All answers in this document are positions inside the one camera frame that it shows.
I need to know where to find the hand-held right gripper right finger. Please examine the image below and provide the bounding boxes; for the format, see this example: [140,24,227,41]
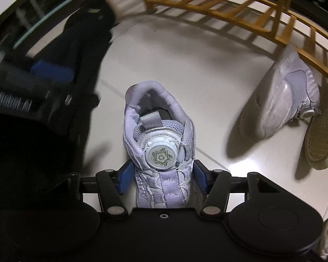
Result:
[194,159,276,215]

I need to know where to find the person's left leg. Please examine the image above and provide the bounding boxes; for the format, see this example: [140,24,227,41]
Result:
[61,4,118,167]

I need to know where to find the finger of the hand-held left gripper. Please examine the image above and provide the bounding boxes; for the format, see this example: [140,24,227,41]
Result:
[30,59,75,84]

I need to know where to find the lavender dial sneaker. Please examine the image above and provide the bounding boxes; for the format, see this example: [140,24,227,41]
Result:
[123,80,208,208]
[239,46,321,140]

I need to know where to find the white sneaker green lining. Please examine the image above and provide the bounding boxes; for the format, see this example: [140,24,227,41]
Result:
[305,78,328,170]

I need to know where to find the low wooden cabinet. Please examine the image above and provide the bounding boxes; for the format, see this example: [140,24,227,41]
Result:
[0,0,99,52]

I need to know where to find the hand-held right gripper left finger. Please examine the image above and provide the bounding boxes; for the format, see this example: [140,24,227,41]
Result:
[69,160,133,215]

